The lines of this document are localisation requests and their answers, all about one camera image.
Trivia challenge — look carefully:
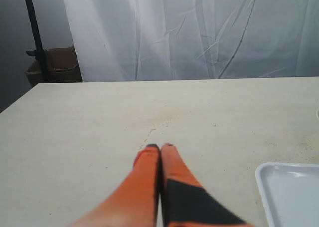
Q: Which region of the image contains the brown cardboard box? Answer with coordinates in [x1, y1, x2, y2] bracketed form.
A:
[25, 46, 83, 87]

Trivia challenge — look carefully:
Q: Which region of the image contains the white wrinkled backdrop curtain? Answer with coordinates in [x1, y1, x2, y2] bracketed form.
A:
[64, 0, 319, 82]

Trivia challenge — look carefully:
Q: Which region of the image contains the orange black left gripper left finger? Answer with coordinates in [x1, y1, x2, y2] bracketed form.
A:
[72, 144, 160, 227]

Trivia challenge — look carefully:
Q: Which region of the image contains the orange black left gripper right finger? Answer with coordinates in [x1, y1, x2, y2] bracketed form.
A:
[160, 144, 251, 227]

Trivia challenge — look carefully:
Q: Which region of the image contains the black metal stand pole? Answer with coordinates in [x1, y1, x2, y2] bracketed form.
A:
[25, 0, 51, 83]

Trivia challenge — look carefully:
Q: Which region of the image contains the white rectangular plastic tray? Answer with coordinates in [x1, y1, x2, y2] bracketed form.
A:
[255, 162, 319, 227]

